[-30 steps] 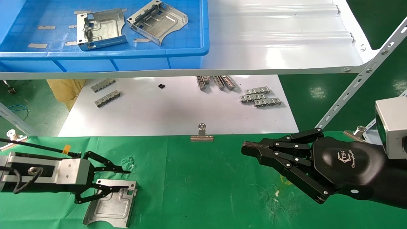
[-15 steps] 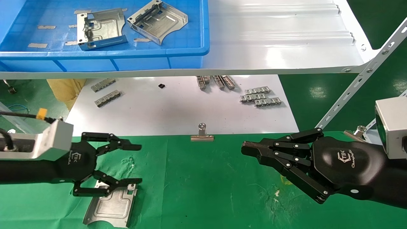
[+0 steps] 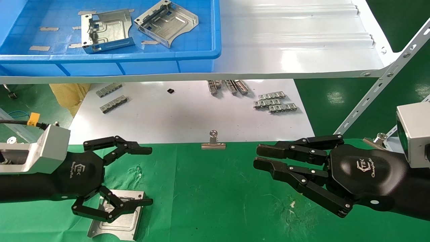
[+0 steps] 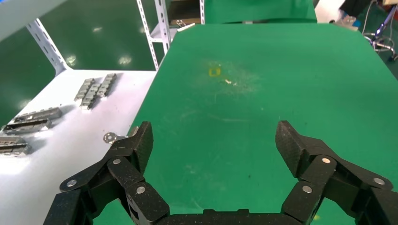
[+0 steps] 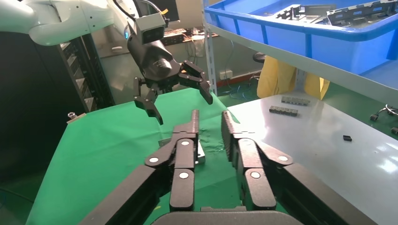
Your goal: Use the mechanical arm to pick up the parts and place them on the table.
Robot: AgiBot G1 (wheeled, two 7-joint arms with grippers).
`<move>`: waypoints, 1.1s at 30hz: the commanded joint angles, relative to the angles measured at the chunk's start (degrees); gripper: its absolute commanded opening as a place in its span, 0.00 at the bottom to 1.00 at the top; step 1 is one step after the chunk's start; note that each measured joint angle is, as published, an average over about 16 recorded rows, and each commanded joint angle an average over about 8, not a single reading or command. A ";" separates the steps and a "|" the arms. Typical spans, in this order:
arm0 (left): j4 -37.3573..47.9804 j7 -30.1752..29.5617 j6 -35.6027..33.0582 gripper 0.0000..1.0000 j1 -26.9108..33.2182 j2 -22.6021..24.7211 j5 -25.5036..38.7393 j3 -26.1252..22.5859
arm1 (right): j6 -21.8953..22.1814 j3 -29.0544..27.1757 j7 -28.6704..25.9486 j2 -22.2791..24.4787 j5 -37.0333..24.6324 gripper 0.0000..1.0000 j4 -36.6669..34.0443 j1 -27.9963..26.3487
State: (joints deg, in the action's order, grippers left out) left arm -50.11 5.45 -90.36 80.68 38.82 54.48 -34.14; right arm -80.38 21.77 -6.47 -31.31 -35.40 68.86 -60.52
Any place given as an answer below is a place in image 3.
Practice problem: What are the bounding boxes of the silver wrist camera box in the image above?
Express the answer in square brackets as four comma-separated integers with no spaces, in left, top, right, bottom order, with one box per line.
[0,124,71,174]
[396,103,430,168]

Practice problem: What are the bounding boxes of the stamped metal bracket part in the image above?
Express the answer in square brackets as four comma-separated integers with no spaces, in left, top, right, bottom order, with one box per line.
[87,189,145,241]
[134,0,199,48]
[81,9,135,53]

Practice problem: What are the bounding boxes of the yellow plastic bag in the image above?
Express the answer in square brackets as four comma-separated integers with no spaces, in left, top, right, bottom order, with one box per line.
[49,83,92,117]

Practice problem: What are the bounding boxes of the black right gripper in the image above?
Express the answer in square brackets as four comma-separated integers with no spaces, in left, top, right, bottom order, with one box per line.
[253,134,409,218]

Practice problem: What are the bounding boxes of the grey angle bar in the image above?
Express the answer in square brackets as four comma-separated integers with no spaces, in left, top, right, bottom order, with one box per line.
[0,108,36,144]

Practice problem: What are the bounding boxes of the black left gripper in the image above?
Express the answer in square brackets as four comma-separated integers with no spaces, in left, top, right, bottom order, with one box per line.
[54,135,154,223]

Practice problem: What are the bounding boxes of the grey metal clip strip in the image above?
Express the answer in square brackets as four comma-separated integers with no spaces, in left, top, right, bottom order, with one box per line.
[100,95,128,114]
[96,83,123,98]

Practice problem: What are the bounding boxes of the green table cloth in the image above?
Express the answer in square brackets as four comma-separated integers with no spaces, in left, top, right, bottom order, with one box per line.
[0,138,430,242]

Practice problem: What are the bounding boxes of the silver connector strip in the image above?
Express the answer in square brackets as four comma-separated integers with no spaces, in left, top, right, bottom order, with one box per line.
[268,104,298,114]
[258,91,286,100]
[253,99,282,109]

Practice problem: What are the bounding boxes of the black camera cable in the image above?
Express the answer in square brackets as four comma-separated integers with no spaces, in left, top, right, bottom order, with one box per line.
[0,118,51,130]

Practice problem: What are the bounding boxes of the white shelf board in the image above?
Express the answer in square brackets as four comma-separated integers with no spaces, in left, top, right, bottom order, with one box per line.
[0,0,402,84]

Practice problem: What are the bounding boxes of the black caster wheel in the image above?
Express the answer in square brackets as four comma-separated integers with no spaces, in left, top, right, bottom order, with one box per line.
[3,85,18,100]

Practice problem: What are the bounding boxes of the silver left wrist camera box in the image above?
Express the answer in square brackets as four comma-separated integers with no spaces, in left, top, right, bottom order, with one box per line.
[0,124,71,174]

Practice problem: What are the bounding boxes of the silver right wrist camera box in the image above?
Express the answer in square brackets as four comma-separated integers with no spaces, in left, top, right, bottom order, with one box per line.
[396,103,430,168]

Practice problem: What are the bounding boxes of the white flat sheet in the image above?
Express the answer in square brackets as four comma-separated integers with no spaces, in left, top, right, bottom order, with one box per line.
[66,79,316,146]

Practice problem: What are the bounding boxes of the blue plastic tray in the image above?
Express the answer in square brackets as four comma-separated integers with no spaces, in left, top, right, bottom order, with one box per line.
[0,0,222,76]

